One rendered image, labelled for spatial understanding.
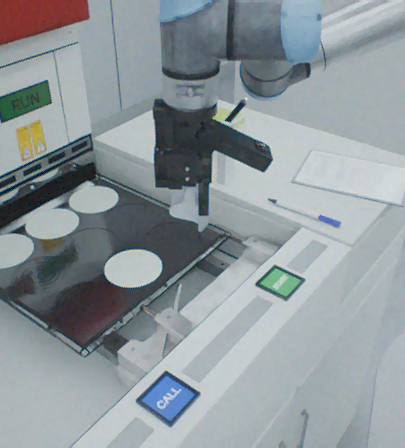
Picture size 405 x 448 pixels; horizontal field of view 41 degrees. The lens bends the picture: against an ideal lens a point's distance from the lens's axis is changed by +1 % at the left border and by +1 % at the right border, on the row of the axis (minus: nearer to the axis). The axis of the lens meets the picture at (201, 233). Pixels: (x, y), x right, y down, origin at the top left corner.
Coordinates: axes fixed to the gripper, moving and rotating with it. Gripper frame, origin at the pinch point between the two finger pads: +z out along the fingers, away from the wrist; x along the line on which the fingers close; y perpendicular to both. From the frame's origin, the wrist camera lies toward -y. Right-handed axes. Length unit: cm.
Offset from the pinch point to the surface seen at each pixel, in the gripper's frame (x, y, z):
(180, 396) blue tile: 28.1, 2.7, 5.5
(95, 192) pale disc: -27.3, 23.3, 11.9
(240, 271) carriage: -4.6, -6.4, 13.8
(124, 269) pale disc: -2.5, 14.0, 11.9
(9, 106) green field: -24.7, 36.3, -8.2
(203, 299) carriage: 2.7, 0.1, 13.8
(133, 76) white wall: -258, 46, 73
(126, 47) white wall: -255, 49, 54
